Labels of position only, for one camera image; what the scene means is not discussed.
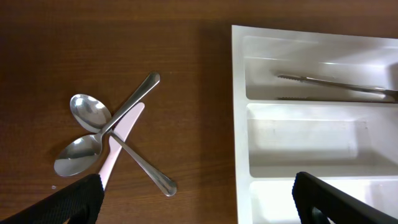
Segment pink plastic knife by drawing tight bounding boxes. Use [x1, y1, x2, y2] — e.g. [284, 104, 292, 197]
[99, 103, 145, 190]

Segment large steel spoon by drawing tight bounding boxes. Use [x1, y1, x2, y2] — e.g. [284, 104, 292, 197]
[54, 72, 160, 177]
[70, 94, 177, 197]

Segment large steel spoon lower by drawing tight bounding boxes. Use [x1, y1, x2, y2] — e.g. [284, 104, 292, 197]
[54, 72, 160, 177]

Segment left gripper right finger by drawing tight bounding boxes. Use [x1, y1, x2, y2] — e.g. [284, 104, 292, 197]
[292, 172, 397, 224]

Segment large steel spoon upper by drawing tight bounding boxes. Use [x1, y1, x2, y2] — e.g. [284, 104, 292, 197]
[70, 94, 177, 197]

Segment steel kitchen tongs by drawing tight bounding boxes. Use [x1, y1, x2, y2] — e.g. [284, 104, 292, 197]
[277, 73, 397, 104]

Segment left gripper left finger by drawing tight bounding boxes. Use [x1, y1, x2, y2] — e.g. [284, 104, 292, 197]
[1, 174, 104, 224]

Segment white plastic cutlery tray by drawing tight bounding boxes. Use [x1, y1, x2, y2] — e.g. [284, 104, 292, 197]
[231, 26, 397, 223]

